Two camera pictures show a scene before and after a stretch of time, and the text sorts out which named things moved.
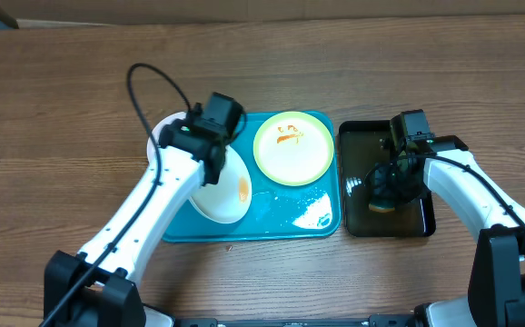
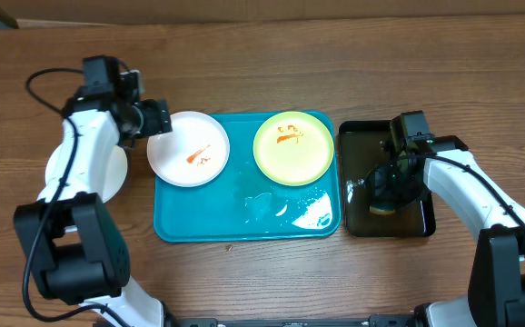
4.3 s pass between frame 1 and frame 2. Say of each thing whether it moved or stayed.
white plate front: moved
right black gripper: stayed
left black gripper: moved
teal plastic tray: stayed
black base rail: stayed
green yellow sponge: stayed
